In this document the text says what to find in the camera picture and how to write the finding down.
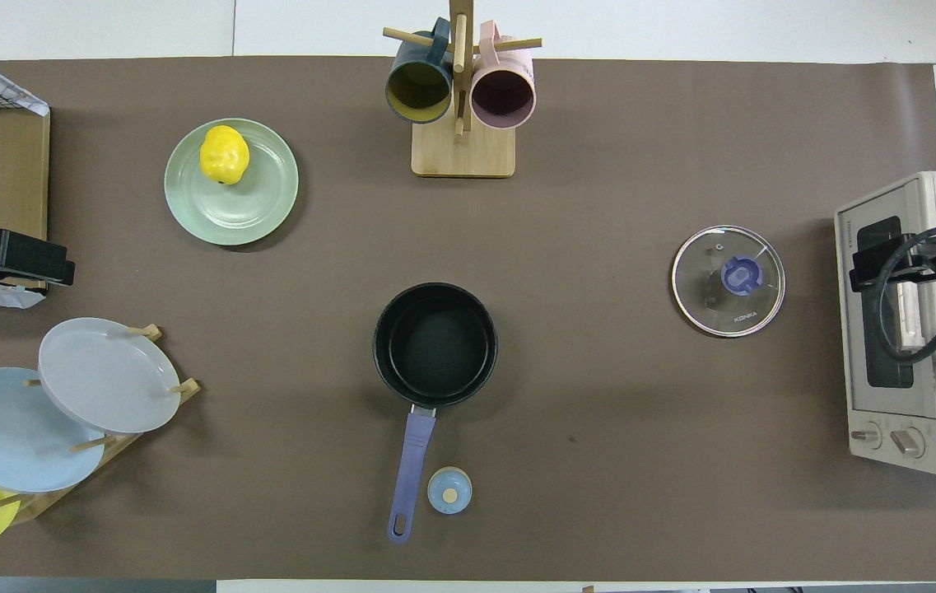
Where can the light blue plate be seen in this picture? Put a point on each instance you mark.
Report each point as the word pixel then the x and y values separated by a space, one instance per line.
pixel 6 436

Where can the glass lid purple knob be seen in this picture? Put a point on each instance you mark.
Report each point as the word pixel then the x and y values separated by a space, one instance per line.
pixel 741 276

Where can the dark blue mug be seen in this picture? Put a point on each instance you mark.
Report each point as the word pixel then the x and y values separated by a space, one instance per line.
pixel 418 86

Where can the brown table mat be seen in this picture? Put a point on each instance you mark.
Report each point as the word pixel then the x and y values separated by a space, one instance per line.
pixel 640 453

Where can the wooden plate rack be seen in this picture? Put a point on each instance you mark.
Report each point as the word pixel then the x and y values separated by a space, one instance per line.
pixel 122 445

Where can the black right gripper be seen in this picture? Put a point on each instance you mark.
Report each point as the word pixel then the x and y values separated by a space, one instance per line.
pixel 867 268

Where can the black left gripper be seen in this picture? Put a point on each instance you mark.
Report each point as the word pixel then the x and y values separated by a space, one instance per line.
pixel 31 257

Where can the pink mug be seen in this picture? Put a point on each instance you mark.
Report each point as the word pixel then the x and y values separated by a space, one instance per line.
pixel 503 95

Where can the light green plate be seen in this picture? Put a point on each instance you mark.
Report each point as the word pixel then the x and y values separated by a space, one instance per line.
pixel 258 206

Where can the grey plate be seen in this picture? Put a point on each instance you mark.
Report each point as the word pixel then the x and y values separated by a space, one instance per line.
pixel 105 375

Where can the wooden mug tree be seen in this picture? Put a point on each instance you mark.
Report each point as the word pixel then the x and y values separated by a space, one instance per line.
pixel 463 156

